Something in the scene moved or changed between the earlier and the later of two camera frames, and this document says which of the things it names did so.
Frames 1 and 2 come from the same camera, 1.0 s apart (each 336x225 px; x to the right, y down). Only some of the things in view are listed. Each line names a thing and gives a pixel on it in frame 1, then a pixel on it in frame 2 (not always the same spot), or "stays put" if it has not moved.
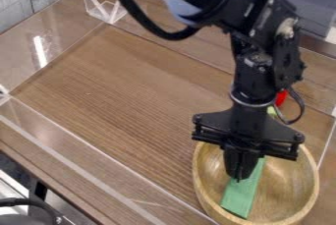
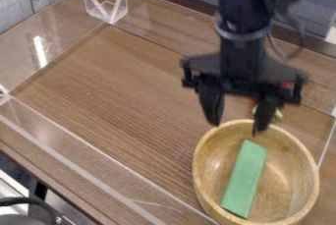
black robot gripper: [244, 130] → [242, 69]
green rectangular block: [240, 194] stays put
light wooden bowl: [287, 192] stays put
